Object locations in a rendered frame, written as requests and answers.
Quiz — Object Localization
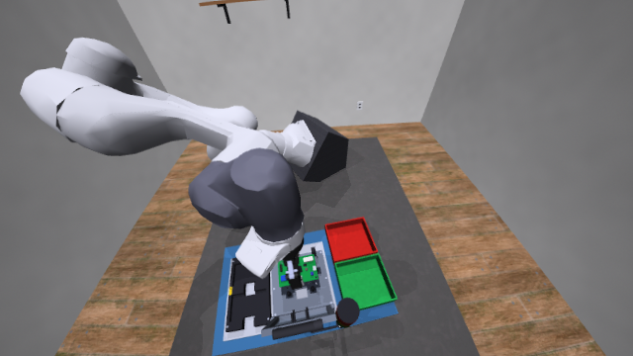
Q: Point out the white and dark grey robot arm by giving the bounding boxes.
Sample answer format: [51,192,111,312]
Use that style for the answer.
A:
[20,38,316,279]

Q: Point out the green bin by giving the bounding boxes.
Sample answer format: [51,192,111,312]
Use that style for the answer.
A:
[334,253,398,311]

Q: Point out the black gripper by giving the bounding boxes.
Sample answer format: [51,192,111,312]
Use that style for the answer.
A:
[282,239,305,290]

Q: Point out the red open-top bin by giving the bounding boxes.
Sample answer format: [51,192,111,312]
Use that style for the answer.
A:
[325,217,378,266]

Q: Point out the green circuit board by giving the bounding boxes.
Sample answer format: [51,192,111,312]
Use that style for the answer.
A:
[278,254,318,288]

